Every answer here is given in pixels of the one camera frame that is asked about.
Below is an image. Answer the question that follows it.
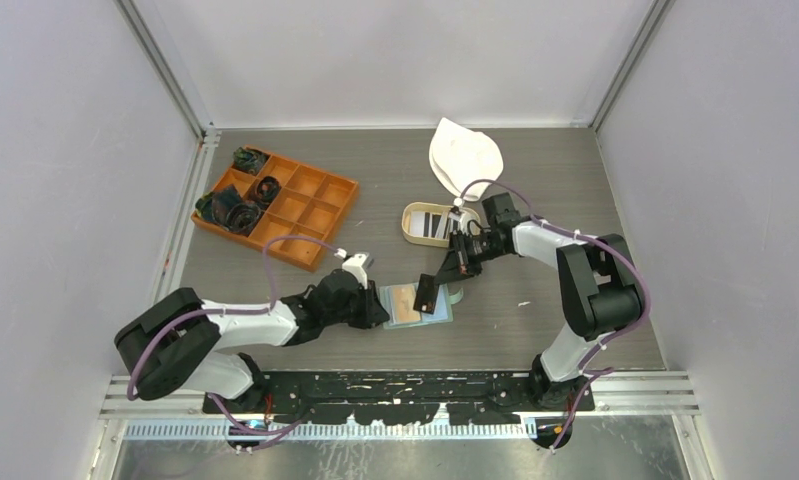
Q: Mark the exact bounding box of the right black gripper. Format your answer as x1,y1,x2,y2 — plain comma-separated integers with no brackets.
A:
435,229,508,286

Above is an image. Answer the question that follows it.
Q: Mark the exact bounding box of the green card holder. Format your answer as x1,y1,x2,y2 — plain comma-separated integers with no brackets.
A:
377,281,465,331

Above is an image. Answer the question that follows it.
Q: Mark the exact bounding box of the orange picture card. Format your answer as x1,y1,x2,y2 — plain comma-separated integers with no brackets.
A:
387,284,422,326

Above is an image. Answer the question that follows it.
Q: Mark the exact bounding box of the black card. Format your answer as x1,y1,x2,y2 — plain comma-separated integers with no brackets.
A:
413,273,440,314

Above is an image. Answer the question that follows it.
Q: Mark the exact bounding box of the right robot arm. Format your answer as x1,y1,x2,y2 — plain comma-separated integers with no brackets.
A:
434,193,649,411

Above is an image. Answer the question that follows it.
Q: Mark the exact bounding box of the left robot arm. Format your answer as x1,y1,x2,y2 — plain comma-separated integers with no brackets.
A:
114,269,390,413

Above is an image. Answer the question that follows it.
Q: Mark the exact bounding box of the white black-striped card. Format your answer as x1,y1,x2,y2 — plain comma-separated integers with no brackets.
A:
421,211,448,240

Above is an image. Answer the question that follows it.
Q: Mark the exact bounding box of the beige oval card tray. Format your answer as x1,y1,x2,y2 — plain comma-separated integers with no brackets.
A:
401,202,481,248

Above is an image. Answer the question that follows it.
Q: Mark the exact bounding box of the white folded cloth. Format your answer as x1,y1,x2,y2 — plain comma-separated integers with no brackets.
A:
429,117,504,202

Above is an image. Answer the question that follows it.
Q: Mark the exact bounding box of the orange compartment tray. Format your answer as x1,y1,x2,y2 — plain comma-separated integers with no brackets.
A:
191,145,359,272

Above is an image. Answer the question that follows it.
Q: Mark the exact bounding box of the dark rolled sock middle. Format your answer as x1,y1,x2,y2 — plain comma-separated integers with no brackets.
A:
247,176,281,205

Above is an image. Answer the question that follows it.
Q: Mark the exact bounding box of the dark rolled sock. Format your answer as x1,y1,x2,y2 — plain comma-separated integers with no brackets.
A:
247,176,281,205
232,146,270,176

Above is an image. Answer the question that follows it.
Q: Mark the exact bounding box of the dark rolled socks large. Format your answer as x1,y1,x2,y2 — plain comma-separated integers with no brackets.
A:
194,185,264,236

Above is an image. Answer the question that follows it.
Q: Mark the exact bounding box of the dark rolled sock top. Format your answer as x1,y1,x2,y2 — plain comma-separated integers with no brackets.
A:
232,146,270,176

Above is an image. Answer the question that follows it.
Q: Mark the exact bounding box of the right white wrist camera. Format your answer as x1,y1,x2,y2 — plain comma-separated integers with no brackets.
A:
444,206,473,240

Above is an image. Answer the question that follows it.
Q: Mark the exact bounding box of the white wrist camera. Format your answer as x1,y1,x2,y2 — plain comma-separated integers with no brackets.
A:
444,206,473,240
341,252,374,289

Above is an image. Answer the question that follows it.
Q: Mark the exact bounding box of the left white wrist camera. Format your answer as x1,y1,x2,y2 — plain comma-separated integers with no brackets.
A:
341,252,374,289

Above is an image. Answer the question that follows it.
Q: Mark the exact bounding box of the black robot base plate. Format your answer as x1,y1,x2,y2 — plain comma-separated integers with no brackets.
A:
202,370,594,426

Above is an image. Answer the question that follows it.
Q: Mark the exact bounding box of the perforated metal rail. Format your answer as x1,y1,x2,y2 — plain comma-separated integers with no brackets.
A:
124,419,536,441

